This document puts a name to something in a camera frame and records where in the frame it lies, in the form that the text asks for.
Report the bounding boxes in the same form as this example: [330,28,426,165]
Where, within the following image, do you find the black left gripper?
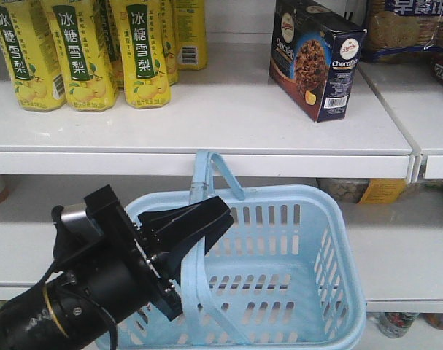
[51,184,234,322]

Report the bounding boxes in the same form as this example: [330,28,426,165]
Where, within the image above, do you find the light blue shopping basket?
[117,150,366,349]

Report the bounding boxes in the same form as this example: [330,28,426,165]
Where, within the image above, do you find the dark blue cookie box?
[269,1,367,123]

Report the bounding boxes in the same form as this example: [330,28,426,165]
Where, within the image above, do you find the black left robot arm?
[0,186,234,349]

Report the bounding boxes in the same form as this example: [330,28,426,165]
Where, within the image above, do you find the yellow pear drink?
[110,1,171,109]
[40,1,118,112]
[173,0,208,70]

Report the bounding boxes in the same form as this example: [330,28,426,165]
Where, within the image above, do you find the yellow cracker box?
[358,179,407,204]

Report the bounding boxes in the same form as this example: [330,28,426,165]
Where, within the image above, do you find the clear water bottle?
[377,312,420,338]

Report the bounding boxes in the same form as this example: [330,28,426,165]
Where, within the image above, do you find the yellow pear drink bottle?
[0,1,66,112]

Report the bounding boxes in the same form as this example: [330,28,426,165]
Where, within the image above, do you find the white store shelving unit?
[0,0,443,350]

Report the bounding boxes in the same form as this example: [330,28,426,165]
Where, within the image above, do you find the breakfast biscuit pack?
[363,0,443,63]

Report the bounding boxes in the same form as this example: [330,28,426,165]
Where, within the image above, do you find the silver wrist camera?
[52,203,101,241]

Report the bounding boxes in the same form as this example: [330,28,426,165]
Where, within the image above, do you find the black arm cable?
[42,258,118,350]

